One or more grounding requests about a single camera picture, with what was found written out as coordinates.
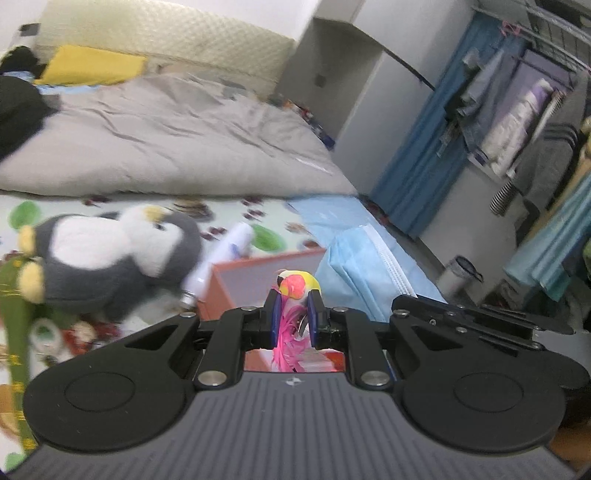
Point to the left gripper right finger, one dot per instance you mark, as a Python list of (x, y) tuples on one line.
[(350, 331)]

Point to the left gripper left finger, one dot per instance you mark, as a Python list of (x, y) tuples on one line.
[(239, 331)]

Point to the pink feather toy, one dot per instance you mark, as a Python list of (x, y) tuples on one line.
[(292, 341)]

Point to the red snack wrapper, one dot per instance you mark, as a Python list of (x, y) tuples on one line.
[(82, 336)]

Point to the blue face mask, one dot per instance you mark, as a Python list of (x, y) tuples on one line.
[(359, 271)]

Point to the orange cardboard box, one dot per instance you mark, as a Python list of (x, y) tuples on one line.
[(246, 282)]

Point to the small trash bin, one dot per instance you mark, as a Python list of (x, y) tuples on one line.
[(459, 273)]

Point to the grey white penguin plush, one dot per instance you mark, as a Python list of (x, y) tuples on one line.
[(108, 263)]

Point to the blue curtain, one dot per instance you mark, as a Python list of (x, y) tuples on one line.
[(452, 124)]

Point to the fruit print table cloth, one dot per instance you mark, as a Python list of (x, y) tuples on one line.
[(252, 227)]

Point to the grey duvet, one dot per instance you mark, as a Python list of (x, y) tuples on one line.
[(172, 135)]

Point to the green fabric massage hammer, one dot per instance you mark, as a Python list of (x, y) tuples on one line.
[(17, 315)]

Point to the grey white wardrobe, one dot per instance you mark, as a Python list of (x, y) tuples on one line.
[(365, 69)]

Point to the black clothes pile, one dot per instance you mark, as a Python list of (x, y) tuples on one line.
[(23, 107)]

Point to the yellow pillow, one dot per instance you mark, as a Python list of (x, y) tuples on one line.
[(83, 66)]

